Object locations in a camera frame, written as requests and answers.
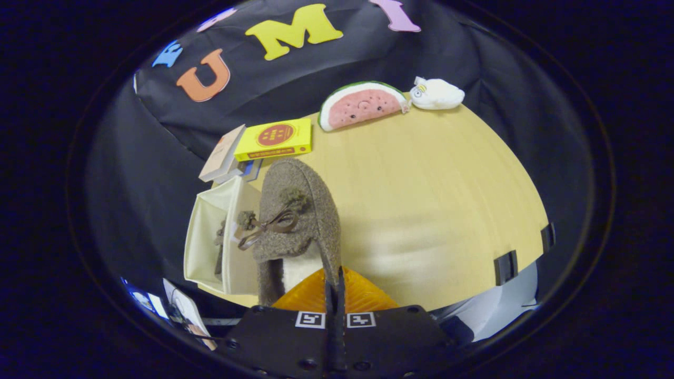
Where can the black table clamp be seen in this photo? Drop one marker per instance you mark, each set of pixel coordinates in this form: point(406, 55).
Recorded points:
point(505, 267)
point(548, 237)

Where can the blue white packet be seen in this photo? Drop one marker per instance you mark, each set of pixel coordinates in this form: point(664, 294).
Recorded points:
point(145, 300)

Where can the white grey book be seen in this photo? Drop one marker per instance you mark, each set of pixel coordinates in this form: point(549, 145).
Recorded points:
point(231, 172)

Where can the white plush toy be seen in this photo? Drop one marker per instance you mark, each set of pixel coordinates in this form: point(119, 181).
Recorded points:
point(437, 95)

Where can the beige cover book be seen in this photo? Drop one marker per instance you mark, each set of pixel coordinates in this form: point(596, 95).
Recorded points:
point(221, 155)

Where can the black backdrop cloth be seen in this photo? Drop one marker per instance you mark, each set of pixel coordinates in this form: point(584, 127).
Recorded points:
point(474, 63)

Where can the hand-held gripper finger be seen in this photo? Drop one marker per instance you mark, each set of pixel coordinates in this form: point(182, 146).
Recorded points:
point(340, 300)
point(328, 302)

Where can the blue book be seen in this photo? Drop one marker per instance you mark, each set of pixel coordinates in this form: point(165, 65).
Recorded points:
point(251, 169)

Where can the yellow book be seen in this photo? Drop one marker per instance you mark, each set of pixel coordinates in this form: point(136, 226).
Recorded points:
point(274, 139)

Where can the watermelon slice plush toy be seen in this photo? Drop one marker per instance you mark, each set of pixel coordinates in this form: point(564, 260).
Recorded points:
point(363, 105)

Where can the white paper sheet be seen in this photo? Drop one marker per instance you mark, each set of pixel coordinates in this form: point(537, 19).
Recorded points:
point(187, 313)

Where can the beige fabric storage box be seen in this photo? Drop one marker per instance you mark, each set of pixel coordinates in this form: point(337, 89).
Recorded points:
point(202, 242)

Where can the brown wool shoe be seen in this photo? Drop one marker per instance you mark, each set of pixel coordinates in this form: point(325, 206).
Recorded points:
point(305, 189)
point(219, 252)

